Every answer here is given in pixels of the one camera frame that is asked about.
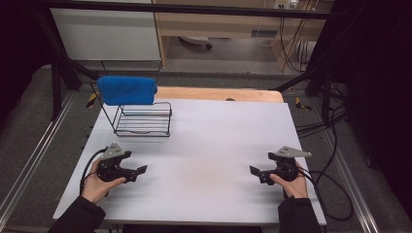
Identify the person's left hand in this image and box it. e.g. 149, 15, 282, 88
81, 158, 126, 205

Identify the aluminium floor rail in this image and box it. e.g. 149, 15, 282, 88
320, 125, 380, 233
0, 91, 77, 222

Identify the office chair base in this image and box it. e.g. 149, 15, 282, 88
178, 35, 214, 50

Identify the black metal frame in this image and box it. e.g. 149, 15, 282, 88
32, 0, 354, 125

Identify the white power strip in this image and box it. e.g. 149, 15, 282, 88
273, 0, 299, 10

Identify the hanging black cables bundle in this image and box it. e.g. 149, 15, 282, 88
279, 17, 318, 74

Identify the yellow black tape marker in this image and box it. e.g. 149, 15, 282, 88
294, 96, 313, 112
86, 91, 98, 109

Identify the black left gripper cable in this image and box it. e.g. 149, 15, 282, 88
79, 148, 108, 197

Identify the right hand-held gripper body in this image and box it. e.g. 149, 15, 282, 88
258, 146, 313, 186

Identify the white cabinet panel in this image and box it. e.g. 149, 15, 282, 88
50, 7, 162, 62

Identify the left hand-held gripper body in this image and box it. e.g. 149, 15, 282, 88
96, 142, 140, 184

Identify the black wire towel rack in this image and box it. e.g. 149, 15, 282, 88
89, 59, 173, 138

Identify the black floor cables bundle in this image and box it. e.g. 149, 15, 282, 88
295, 82, 350, 139

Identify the wooden board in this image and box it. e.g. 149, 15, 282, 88
154, 85, 285, 104

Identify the black curtain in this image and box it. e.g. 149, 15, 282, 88
305, 0, 412, 222
0, 0, 54, 122

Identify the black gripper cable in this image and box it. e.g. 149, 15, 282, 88
79, 148, 108, 197
296, 167, 355, 222

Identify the blue towel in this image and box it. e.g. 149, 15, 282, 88
96, 76, 159, 107

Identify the person's right hand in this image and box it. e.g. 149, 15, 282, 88
269, 161, 309, 199

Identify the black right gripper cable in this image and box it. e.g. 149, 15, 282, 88
296, 167, 355, 222

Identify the light wooden desk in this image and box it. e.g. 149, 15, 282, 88
152, 0, 334, 71

